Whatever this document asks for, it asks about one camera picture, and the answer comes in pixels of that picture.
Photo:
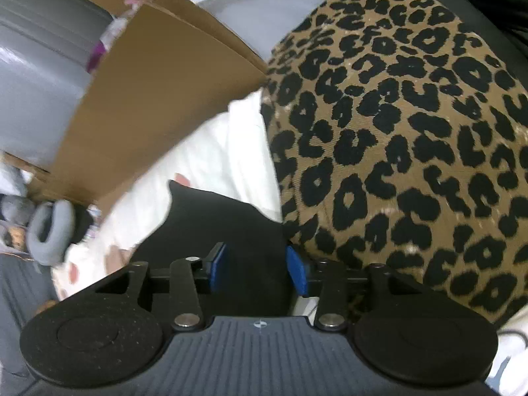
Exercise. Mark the black cloth under pillow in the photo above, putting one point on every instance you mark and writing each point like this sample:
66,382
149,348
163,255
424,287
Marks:
83,220

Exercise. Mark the cream bear print duvet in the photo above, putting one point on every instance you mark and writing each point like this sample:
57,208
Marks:
227,155

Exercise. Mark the brown cardboard box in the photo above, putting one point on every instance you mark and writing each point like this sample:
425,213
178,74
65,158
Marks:
173,67

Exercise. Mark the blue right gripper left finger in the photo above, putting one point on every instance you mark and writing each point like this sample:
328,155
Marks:
214,266

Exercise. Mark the black bear-pattern shorts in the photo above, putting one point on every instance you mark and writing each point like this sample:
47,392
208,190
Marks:
254,280

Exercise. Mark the leopard print garment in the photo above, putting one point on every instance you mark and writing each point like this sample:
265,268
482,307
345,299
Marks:
400,137

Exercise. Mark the small plush bear toy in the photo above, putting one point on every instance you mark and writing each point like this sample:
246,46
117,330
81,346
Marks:
13,238

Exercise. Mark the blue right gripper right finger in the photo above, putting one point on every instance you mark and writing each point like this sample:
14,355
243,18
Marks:
300,268

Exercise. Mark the light blue neck pillow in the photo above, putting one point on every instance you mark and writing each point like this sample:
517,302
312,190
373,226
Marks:
50,232

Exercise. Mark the grey-blue blanket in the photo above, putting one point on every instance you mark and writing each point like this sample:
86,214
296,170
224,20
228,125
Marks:
26,286

